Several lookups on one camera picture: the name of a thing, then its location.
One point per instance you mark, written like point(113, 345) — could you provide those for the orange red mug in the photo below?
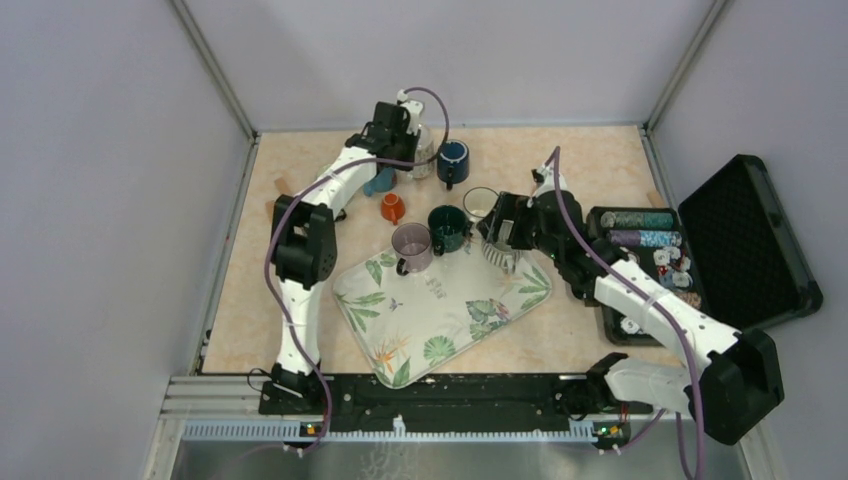
point(392, 208)

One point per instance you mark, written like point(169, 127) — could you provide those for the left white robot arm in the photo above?
point(303, 249)

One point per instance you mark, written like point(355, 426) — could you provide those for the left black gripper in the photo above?
point(411, 139)

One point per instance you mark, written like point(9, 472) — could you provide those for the navy blue mug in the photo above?
point(453, 163)

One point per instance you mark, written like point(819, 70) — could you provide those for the lilac purple mug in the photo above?
point(412, 244)

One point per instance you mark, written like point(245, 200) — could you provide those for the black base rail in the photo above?
point(446, 403)

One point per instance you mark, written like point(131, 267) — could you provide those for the white black-rimmed mug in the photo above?
point(478, 203)

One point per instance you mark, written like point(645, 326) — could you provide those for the grey striped mug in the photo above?
point(501, 256)

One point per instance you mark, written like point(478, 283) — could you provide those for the wooden block by case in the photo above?
point(656, 200)

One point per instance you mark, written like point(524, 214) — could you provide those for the light blue mug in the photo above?
point(382, 182)

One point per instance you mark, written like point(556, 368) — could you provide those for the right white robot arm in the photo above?
point(730, 379)

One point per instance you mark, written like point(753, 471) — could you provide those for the black carrying case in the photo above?
point(728, 249)

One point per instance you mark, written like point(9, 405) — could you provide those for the dark green mug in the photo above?
point(449, 228)

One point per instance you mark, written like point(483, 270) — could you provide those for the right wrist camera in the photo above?
point(547, 179)

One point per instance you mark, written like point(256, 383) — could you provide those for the white floral mug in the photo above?
point(425, 149)

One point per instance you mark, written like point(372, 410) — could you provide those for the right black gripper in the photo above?
point(508, 207)

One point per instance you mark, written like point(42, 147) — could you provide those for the tan wooden block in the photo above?
point(282, 186)

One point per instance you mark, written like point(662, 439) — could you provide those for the floral leaf pattern tray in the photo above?
point(408, 326)

